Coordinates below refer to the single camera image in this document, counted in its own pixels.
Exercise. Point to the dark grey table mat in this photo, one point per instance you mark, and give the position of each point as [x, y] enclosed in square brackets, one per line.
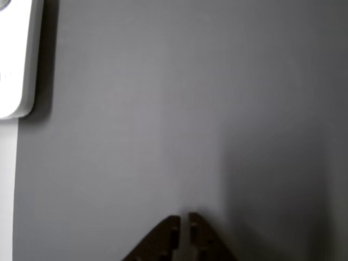
[163, 108]

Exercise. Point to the white rounded flat device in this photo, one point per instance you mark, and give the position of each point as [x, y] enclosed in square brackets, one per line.
[13, 54]

